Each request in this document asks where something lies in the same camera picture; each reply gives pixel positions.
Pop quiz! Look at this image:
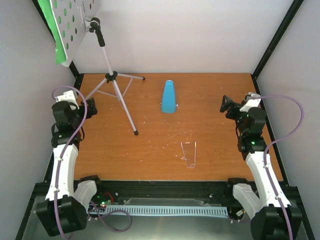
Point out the blue metronome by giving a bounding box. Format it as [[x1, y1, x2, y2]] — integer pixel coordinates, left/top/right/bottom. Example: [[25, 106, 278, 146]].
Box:
[[161, 79, 177, 114]]

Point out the clear plastic metronome cover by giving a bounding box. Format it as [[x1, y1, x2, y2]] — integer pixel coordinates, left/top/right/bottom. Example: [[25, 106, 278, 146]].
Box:
[[180, 141, 197, 168]]

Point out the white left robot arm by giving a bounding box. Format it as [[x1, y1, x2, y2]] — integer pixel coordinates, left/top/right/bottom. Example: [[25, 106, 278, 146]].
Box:
[[36, 98, 104, 237]]

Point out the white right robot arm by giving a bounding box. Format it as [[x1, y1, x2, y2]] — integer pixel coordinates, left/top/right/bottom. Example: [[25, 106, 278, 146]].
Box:
[[219, 92, 303, 240]]

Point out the white music stand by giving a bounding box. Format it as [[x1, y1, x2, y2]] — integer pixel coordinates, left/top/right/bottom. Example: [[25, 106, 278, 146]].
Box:
[[50, 0, 145, 136]]

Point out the small green led circuit board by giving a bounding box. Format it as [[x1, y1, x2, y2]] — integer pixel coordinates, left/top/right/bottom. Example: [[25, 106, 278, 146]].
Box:
[[98, 199, 113, 208]]

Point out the green sheet on stand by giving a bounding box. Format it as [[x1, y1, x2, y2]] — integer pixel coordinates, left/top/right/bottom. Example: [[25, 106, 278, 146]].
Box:
[[37, 0, 67, 65]]

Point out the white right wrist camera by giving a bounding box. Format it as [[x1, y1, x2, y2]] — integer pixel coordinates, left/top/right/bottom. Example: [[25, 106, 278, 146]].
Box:
[[239, 92, 261, 112]]

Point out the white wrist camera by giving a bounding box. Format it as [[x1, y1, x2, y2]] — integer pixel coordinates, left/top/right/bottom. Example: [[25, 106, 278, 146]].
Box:
[[239, 92, 261, 112], [54, 90, 79, 110]]

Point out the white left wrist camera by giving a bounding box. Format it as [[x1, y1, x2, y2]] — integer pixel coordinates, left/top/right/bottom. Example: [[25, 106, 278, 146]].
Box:
[[54, 90, 79, 110]]

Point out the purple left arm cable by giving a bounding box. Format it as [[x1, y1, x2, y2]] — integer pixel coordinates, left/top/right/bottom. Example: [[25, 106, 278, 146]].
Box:
[[51, 85, 132, 240]]

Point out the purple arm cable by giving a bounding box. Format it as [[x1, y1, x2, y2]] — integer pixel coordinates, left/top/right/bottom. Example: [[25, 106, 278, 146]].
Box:
[[51, 85, 132, 240], [227, 94, 305, 240]]

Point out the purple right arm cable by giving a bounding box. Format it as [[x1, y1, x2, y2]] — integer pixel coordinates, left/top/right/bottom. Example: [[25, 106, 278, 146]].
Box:
[[227, 94, 305, 240]]

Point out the black aluminium front rail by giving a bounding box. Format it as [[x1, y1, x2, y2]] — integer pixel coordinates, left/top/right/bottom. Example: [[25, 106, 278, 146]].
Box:
[[32, 179, 301, 213]]

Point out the black right frame post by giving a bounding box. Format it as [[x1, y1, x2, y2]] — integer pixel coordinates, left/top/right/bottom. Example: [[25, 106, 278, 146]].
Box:
[[251, 0, 304, 80]]

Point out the light blue slotted cable duct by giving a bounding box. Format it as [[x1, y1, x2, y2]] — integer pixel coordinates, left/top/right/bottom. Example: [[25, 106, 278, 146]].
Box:
[[98, 205, 228, 219]]

